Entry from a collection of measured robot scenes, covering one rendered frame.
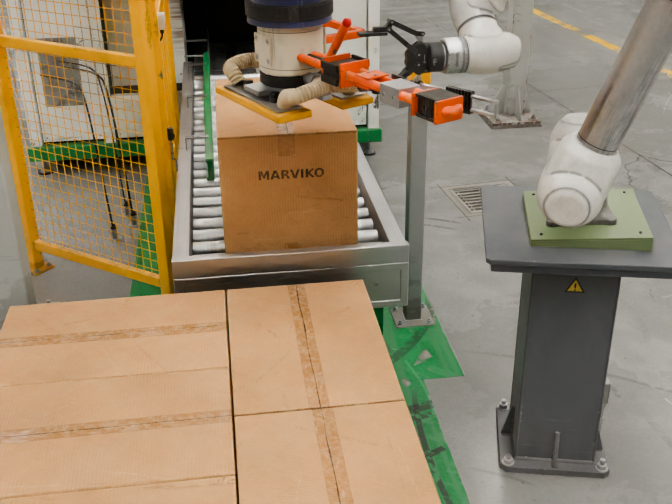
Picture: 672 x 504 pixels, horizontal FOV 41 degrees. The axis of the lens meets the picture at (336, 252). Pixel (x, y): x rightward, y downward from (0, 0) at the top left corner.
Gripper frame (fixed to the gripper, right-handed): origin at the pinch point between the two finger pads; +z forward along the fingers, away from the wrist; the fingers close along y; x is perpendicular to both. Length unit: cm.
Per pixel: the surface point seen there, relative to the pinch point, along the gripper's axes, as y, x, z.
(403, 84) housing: -1.4, -26.4, -2.1
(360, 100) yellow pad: 11.7, 5.9, -1.1
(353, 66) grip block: -1.5, -9.3, 4.8
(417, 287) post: 106, 70, -41
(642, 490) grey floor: 121, -37, -74
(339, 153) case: 32.9, 24.9, -0.1
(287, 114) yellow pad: 11.5, -1.3, 19.5
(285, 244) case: 61, 27, 16
